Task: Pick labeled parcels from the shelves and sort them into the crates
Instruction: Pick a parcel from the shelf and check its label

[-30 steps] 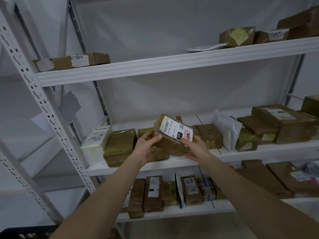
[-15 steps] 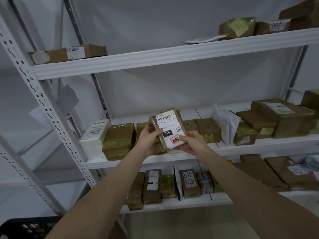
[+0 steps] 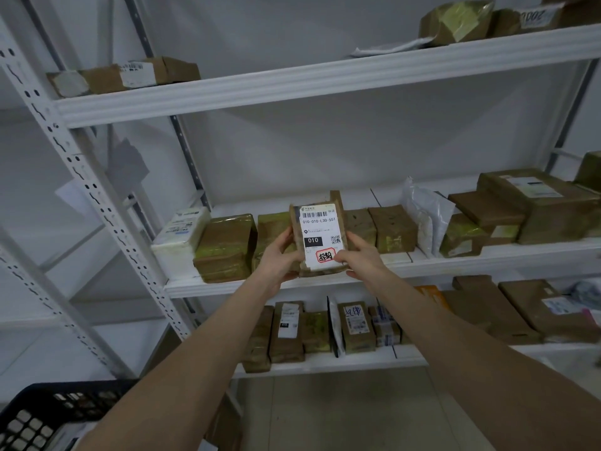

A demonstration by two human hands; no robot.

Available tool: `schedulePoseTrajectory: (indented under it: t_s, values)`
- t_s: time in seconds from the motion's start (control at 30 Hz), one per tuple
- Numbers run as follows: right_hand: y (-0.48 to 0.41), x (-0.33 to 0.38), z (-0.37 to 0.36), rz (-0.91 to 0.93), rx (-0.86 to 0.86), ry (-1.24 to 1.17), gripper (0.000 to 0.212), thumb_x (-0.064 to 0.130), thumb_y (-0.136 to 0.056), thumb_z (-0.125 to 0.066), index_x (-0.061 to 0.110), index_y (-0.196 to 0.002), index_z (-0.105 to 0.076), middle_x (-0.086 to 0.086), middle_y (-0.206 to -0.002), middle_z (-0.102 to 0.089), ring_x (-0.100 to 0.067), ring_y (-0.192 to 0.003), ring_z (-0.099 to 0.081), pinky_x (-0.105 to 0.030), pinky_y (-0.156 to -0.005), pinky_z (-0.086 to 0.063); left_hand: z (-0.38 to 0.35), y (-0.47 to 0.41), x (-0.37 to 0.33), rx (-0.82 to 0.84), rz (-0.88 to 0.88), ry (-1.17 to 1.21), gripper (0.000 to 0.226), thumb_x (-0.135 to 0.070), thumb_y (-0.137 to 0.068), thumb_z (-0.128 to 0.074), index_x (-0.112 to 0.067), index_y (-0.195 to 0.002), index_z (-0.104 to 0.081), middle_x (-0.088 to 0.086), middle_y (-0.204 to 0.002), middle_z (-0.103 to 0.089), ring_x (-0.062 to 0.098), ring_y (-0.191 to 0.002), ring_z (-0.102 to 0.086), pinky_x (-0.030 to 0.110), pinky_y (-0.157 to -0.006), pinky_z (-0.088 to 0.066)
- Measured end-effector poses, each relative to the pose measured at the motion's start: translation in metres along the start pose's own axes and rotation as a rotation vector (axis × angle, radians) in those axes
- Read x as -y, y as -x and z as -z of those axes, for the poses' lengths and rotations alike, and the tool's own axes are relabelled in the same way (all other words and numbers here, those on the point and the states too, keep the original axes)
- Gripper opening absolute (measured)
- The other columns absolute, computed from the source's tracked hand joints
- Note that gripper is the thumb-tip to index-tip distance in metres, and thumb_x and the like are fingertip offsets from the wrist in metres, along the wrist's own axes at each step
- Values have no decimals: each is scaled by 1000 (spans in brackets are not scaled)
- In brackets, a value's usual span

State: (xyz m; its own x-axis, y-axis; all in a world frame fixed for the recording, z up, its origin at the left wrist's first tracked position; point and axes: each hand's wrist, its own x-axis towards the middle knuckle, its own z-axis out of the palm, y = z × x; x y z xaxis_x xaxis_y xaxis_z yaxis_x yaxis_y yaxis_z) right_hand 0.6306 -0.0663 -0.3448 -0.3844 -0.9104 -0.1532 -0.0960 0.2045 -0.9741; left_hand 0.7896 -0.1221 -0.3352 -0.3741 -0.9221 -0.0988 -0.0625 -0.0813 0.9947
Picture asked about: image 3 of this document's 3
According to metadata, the person's left hand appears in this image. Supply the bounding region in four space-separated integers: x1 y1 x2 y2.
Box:
256 226 302 296

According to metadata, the person's right hand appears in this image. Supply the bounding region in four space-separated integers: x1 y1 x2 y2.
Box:
334 232 392 290

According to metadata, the brown parcel white label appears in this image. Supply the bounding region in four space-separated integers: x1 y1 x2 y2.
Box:
288 190 351 278

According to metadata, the person's left forearm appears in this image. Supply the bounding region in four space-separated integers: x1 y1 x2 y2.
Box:
74 277 282 451

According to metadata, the person's right forearm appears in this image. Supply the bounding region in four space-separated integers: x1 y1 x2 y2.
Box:
368 271 601 451

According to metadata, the row of brown parcels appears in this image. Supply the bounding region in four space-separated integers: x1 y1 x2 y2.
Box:
241 275 601 374
193 151 601 283

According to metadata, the white plastic mailing bag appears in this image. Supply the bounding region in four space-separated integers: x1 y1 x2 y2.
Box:
401 177 456 259

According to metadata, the slim white plastic bag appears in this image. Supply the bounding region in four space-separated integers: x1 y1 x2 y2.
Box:
327 296 347 358

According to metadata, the small white printed box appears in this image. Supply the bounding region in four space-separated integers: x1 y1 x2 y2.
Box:
370 305 401 348

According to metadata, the orange packet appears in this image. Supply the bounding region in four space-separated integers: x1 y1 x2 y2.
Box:
415 285 452 309

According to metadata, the white foam box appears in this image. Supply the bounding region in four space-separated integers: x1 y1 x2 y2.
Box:
151 206 211 280

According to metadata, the white metal shelving unit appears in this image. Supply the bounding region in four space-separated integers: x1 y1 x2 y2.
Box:
0 0 601 418

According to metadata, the flat white envelope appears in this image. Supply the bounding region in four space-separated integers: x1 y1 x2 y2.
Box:
349 36 438 58

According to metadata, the white paper sheet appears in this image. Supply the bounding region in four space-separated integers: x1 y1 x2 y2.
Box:
54 177 96 217

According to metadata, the long brown cardboard box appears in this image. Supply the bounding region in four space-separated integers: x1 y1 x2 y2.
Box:
46 56 202 97

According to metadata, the blue white plastic bag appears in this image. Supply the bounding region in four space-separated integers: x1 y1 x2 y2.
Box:
562 277 601 324

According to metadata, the brown parcel green tape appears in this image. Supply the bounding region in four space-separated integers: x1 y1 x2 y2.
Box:
419 0 496 47

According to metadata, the black plastic crate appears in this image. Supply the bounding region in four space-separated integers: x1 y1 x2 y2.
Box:
0 379 142 451

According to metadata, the brown parcel handwritten label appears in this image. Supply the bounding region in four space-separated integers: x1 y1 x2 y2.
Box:
488 0 601 39

